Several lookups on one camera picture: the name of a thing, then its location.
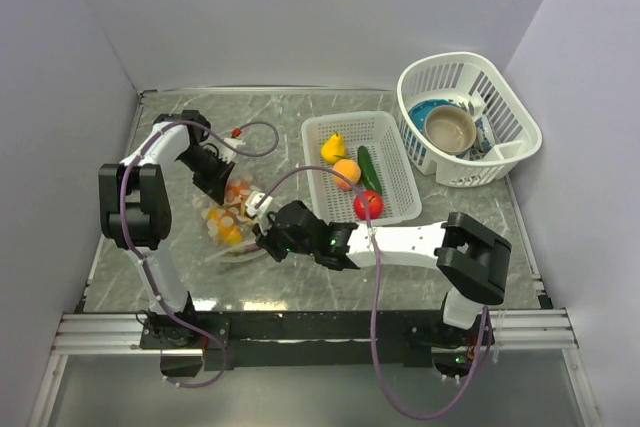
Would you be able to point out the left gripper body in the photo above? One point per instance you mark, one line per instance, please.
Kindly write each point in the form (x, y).
(208, 169)

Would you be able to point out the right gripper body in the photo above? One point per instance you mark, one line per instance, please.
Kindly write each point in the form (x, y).
(278, 245)

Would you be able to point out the yellow fake lemon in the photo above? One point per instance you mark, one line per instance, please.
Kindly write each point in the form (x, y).
(237, 191)

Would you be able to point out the polka dot zip bag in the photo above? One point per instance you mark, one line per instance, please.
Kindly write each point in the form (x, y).
(246, 250)

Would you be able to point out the orange fake peach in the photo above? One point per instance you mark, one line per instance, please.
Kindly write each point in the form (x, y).
(346, 173)

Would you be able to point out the red fake apple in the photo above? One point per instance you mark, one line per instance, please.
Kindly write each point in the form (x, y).
(369, 203)

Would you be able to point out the yellow fake pear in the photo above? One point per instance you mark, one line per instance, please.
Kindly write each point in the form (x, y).
(334, 149)

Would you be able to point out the green fake vegetable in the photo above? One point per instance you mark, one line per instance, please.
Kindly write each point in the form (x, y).
(369, 177)

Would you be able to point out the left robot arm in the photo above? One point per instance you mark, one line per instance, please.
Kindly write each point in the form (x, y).
(135, 213)

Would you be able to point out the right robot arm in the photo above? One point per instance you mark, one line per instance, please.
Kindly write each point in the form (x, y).
(472, 257)

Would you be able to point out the flat white perforated basket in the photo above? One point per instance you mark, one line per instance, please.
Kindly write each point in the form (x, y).
(371, 152)

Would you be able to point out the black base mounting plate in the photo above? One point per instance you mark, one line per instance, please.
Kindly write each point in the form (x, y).
(412, 338)

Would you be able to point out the blue plate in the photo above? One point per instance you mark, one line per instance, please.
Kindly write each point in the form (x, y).
(419, 112)

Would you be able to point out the beige bowl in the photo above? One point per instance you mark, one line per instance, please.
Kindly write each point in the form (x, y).
(451, 130)

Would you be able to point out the white oval dish basket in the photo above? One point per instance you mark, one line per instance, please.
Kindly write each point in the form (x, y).
(502, 132)

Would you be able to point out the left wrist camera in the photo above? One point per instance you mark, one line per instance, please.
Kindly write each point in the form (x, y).
(233, 145)

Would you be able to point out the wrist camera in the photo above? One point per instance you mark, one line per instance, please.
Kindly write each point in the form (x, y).
(257, 204)
(233, 145)

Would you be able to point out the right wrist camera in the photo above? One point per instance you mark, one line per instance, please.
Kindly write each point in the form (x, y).
(257, 204)

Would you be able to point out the aluminium frame rail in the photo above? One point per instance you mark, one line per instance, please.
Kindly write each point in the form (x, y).
(120, 333)

